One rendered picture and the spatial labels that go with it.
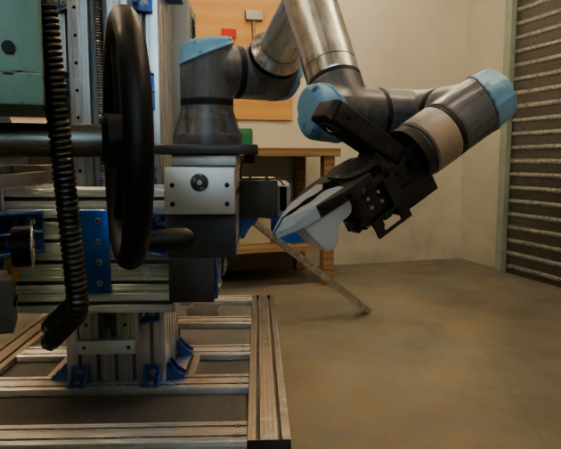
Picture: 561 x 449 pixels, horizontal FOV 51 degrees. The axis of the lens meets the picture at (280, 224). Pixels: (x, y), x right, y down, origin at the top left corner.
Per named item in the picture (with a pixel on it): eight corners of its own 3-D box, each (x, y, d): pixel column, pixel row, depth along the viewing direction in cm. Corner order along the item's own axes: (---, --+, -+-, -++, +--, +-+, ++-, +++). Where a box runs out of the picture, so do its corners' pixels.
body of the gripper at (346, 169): (377, 242, 67) (451, 187, 71) (345, 178, 65) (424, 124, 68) (342, 233, 74) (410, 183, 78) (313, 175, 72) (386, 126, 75)
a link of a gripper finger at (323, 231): (305, 274, 65) (368, 229, 68) (281, 230, 63) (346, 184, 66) (293, 270, 68) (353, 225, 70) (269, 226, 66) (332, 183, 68)
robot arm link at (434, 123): (449, 104, 70) (407, 109, 77) (421, 124, 68) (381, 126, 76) (471, 159, 72) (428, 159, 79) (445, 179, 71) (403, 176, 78)
